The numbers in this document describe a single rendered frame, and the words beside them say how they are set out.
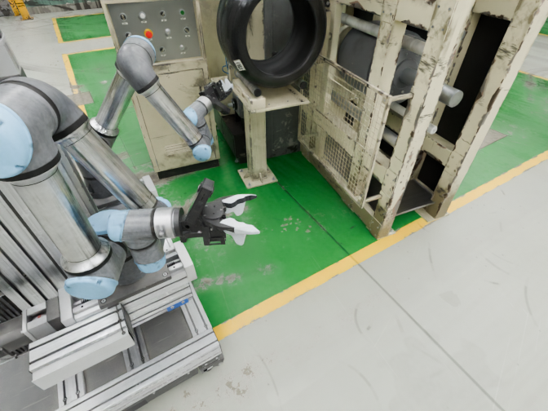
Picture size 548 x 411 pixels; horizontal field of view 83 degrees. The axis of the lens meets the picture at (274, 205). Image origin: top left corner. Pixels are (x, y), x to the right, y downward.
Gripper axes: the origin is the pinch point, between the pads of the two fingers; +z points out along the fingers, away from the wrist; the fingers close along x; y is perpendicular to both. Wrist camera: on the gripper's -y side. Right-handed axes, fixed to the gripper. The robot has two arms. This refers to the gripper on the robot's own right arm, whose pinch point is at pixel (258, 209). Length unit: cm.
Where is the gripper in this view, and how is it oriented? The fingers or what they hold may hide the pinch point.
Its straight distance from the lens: 75.0
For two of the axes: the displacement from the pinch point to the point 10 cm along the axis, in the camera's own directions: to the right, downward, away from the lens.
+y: 0.1, 8.3, 5.6
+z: 10.0, -0.6, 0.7
